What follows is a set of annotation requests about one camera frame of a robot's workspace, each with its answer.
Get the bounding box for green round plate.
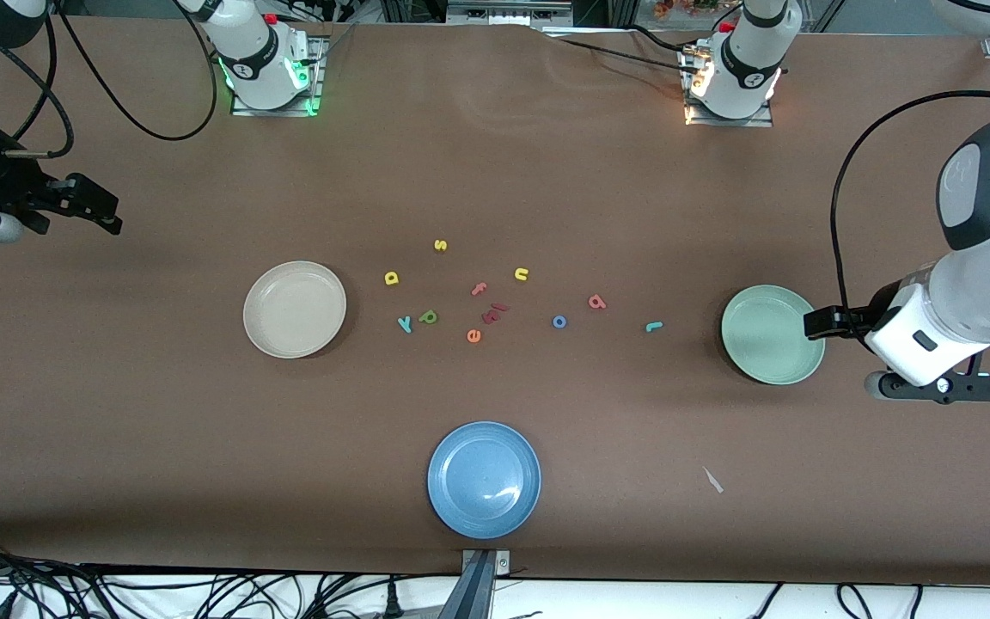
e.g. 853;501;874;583
720;285;827;385

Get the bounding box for beige round plate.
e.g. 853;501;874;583
242;260;348;359

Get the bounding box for brown table cover sheet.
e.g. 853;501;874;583
0;15;990;587

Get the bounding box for orange flowers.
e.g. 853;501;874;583
654;0;719;20

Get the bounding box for blue round plate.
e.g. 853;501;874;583
427;420;542;541

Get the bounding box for grey background device box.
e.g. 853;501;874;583
446;0;575;27

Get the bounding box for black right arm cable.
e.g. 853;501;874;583
1;0;219;160

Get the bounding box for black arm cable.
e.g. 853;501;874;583
830;90;990;315
1;0;219;160

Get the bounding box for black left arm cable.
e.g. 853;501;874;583
830;90;990;315

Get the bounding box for right arm aluminium base plate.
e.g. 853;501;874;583
229;34;328;118

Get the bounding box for left arm aluminium base plate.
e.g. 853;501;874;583
684;43;775;128

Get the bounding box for black base cable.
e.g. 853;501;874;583
542;26;702;74

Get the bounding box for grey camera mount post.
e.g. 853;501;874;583
459;549;513;619

